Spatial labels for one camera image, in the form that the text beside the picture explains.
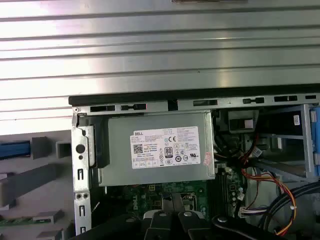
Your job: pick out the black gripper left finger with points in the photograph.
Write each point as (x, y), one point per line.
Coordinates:
(160, 225)

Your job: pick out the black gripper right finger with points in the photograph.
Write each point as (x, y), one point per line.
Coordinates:
(192, 225)

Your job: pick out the hard disk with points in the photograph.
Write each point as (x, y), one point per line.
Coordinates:
(15, 150)

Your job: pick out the CPU socket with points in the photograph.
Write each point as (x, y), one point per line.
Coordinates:
(190, 201)

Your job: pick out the green motherboard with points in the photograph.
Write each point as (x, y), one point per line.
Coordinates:
(140, 195)

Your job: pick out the black RAM slot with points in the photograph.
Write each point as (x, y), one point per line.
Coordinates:
(225, 192)
(218, 192)

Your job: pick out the grey power supply unit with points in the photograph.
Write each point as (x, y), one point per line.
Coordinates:
(120, 155)

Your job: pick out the black open PC case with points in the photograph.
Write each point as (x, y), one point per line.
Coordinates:
(80, 160)

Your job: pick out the grey parts rack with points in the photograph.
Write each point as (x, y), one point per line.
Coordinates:
(37, 180)

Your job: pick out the green RAM stick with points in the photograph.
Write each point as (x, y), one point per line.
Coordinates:
(20, 221)

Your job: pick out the grey metal drive cage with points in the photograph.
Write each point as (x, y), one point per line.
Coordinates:
(306, 140)

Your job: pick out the blue plastic drive latch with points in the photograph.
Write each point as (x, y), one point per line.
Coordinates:
(315, 140)

